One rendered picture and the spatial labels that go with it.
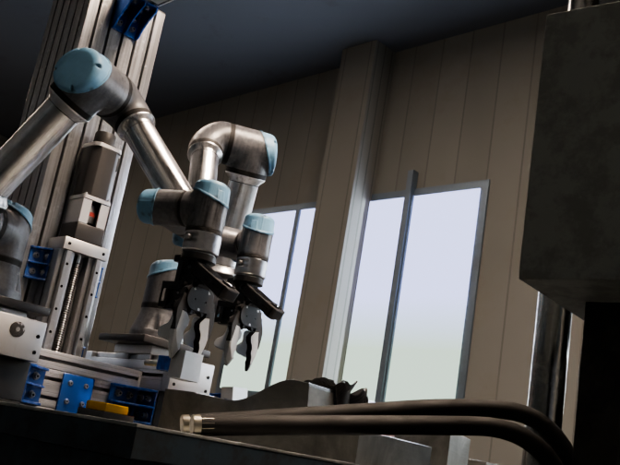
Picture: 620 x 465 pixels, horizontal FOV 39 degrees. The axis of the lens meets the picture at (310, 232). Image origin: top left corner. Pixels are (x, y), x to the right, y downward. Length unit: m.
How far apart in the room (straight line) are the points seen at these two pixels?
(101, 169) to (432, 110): 3.29
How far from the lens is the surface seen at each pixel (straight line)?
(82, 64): 2.00
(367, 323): 5.17
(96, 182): 2.41
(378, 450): 1.60
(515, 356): 4.55
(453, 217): 4.98
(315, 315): 5.24
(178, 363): 1.68
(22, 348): 2.02
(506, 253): 4.73
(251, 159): 2.39
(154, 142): 2.02
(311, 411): 1.36
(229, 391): 1.97
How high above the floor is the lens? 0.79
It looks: 15 degrees up
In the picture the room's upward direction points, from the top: 10 degrees clockwise
